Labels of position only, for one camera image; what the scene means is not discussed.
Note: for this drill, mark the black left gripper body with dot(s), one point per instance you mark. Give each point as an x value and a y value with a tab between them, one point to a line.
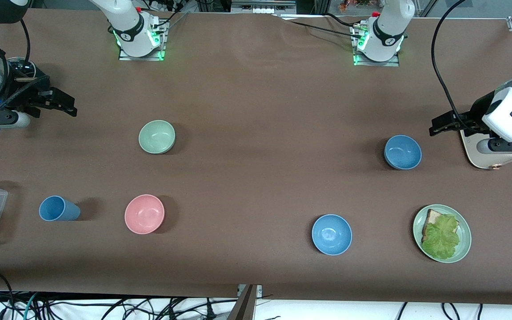
477	114

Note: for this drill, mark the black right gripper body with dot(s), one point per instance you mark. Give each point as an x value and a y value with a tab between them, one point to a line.
24	94

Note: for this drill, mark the blue bowl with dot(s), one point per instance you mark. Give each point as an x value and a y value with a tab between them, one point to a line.
331	234
402	152

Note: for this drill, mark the green bowl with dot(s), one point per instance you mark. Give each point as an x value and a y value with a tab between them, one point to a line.
157	137

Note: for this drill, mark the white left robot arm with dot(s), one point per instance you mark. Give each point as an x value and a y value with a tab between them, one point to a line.
511	106

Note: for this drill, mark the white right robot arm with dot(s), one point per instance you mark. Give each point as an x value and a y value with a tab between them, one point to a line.
127	22

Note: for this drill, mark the pink bowl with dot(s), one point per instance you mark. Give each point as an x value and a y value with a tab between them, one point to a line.
144	214

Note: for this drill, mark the beige flat device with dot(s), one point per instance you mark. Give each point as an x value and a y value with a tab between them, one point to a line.
482	161

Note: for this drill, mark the toasted bread slice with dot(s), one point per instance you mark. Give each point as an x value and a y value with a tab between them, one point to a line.
431	218

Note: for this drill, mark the blue cup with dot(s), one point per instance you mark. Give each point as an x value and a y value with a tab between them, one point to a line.
59	208

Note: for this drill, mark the green lettuce leaf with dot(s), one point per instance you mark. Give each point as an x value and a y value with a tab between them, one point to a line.
442	238

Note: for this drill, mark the green plate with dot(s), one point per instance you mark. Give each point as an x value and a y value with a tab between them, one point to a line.
462	249

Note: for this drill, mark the white power strip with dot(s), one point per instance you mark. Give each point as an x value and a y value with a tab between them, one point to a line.
165	5

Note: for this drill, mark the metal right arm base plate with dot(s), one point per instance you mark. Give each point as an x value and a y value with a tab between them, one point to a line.
125	57

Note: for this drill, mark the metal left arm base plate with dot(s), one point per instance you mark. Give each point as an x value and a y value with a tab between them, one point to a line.
391	63

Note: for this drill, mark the metal table bracket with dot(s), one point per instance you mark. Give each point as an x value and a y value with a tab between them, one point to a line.
248	304

